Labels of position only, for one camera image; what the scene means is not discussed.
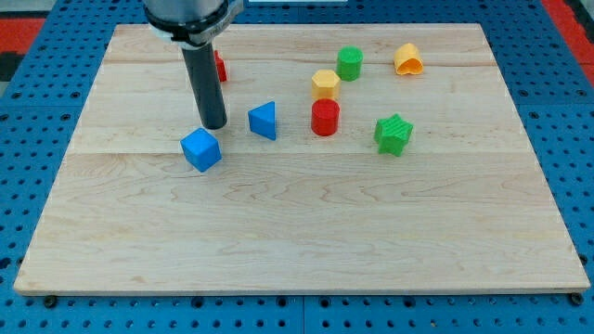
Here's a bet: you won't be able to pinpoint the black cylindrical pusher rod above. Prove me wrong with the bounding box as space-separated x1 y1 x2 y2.
182 43 227 130

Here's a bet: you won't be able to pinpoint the blue triangle block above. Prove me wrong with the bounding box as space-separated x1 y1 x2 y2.
248 101 277 141

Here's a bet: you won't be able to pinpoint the red block behind rod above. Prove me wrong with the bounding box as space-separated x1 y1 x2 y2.
214 50 227 83

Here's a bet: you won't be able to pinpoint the blue cube block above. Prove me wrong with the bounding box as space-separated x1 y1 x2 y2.
180 128 222 173

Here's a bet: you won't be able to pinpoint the yellow hexagon block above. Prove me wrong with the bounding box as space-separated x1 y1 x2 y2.
311 70 341 100

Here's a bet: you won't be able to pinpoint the red cylinder block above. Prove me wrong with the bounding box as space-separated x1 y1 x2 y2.
311 98 340 136

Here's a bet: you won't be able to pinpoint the green cylinder block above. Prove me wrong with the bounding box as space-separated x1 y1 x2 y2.
336 45 364 82

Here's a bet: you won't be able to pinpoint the wooden board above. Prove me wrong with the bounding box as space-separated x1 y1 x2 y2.
14 23 590 296

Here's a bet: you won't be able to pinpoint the green star block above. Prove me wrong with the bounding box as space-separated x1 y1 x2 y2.
374 114 414 157

